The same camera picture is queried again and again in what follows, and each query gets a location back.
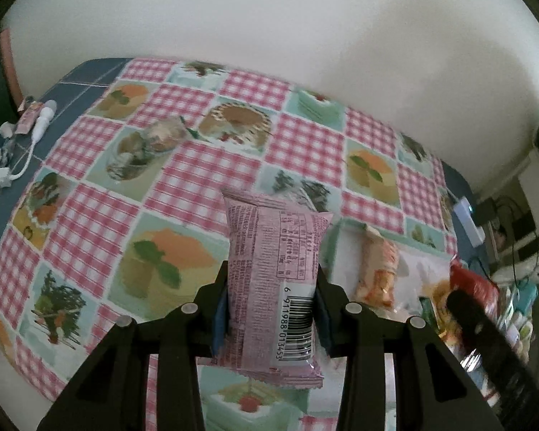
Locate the white charger with cable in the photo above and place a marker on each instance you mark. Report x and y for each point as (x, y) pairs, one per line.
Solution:
(24, 145)

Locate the red snack pack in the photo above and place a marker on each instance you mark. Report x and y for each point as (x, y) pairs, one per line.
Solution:
(479, 288)

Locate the teal plastic container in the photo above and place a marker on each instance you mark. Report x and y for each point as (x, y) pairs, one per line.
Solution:
(523, 296)

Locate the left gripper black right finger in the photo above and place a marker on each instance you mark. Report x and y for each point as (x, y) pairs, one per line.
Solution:
(432, 389)

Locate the white tray with green rim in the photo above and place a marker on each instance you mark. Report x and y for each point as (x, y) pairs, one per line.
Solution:
(341, 258)

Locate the small pink sachet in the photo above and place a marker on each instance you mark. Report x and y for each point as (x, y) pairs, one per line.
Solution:
(28, 118)

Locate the checkered cake-print tablecloth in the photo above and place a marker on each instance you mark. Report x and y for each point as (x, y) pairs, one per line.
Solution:
(97, 228)

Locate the pink snack pack with barcode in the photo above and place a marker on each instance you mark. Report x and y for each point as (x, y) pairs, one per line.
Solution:
(272, 268)

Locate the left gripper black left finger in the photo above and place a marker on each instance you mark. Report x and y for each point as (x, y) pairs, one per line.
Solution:
(109, 391)

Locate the orange bread pack with barcode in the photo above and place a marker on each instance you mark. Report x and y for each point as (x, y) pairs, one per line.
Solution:
(447, 327)

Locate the beige swiss roll snack pack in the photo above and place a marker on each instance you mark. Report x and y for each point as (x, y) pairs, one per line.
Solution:
(378, 269)

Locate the clear green-trim cookie pack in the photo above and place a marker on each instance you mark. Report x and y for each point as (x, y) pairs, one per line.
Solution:
(163, 136)

